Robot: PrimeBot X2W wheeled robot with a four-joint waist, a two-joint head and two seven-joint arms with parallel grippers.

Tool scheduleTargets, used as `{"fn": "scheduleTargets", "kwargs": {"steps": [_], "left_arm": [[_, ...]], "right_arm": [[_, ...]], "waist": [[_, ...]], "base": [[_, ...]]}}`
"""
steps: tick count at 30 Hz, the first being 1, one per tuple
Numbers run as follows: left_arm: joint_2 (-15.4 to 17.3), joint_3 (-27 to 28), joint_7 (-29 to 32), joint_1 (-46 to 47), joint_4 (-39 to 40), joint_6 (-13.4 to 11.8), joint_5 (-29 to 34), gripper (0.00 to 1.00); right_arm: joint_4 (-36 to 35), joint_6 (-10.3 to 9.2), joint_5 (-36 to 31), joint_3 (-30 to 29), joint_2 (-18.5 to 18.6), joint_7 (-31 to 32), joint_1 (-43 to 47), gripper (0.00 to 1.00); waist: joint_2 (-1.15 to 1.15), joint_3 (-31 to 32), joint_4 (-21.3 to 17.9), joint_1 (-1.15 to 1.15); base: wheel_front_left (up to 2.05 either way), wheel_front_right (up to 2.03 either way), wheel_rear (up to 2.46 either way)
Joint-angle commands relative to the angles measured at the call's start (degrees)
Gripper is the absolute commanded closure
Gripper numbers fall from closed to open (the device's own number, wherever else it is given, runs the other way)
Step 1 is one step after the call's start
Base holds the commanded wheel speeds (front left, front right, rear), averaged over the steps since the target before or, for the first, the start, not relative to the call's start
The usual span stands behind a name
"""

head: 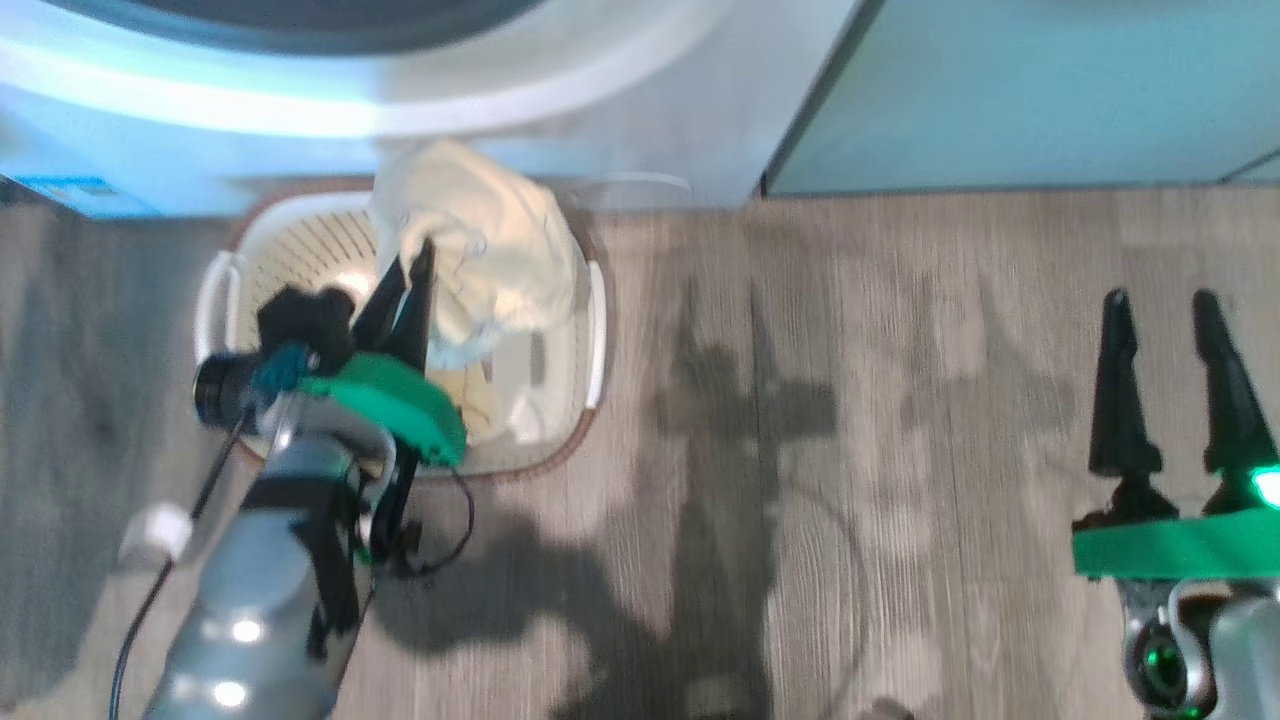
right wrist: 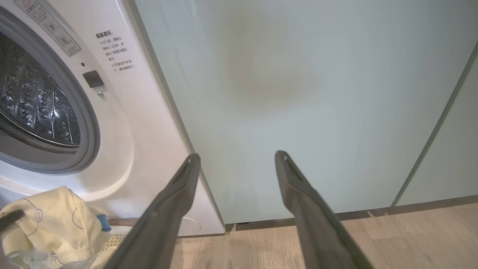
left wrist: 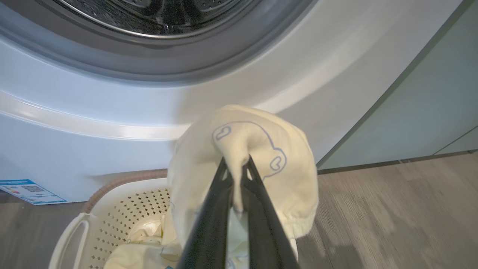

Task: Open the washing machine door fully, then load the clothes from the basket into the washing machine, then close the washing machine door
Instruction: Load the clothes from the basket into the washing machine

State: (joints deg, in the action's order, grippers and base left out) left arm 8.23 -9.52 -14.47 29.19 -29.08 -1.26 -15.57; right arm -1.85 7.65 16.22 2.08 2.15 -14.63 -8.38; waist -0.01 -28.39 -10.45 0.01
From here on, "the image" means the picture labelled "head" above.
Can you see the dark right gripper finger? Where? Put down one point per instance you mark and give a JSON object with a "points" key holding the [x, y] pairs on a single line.
{"points": [[1235, 400], [1122, 400]]}

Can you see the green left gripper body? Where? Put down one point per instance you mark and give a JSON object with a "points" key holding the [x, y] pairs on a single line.
{"points": [[400, 400]]}

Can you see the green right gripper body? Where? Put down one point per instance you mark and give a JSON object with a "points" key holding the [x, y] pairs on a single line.
{"points": [[1170, 548]]}

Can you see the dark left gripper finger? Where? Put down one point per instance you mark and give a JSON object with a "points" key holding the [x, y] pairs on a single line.
{"points": [[382, 315], [418, 320]]}

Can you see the plain pale yellow garment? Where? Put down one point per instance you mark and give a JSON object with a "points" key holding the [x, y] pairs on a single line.
{"points": [[490, 240]]}

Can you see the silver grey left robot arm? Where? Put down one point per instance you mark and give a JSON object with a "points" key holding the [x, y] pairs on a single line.
{"points": [[250, 600]]}

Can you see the cream perforated laundry basket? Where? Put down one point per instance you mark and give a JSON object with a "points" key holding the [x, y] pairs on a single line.
{"points": [[300, 240]]}

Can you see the grey rubber door gasket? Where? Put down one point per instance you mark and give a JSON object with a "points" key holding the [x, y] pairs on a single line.
{"points": [[300, 25]]}

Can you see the white washing machine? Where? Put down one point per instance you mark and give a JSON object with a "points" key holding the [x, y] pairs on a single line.
{"points": [[650, 100]]}

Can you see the round filter cover outline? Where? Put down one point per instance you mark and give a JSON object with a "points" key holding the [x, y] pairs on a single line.
{"points": [[640, 178]]}

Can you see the pale teal cabinet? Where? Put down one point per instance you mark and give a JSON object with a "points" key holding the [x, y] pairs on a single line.
{"points": [[1000, 90]]}

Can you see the blue white energy label sticker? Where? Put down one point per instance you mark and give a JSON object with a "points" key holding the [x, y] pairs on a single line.
{"points": [[70, 192]]}

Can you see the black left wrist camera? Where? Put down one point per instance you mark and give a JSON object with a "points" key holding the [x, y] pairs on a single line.
{"points": [[300, 325]]}

